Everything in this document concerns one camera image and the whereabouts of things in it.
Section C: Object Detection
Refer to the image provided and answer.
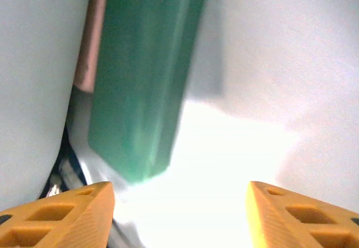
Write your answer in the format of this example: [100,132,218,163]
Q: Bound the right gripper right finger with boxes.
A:
[246,180,359,248]

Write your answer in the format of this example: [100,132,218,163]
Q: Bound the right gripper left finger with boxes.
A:
[0,181,116,248]

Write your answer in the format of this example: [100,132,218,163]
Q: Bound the green pencil case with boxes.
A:
[88,0,213,186]

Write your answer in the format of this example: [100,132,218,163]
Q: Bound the pink pencil case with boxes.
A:
[75,0,110,94]

